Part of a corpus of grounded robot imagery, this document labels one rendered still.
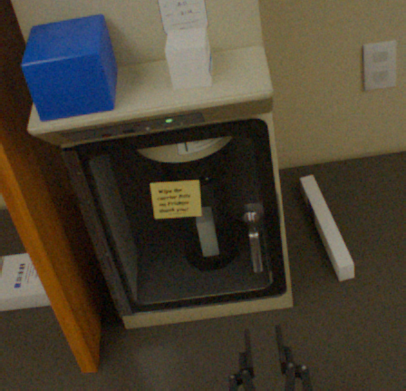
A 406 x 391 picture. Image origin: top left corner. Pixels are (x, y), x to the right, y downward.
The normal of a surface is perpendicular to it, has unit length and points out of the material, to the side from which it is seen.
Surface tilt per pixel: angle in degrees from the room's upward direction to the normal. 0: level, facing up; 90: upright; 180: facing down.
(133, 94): 0
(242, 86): 0
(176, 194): 90
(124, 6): 90
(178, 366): 0
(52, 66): 90
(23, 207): 90
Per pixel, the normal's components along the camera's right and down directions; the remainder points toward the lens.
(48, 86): 0.05, 0.66
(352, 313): -0.15, -0.74
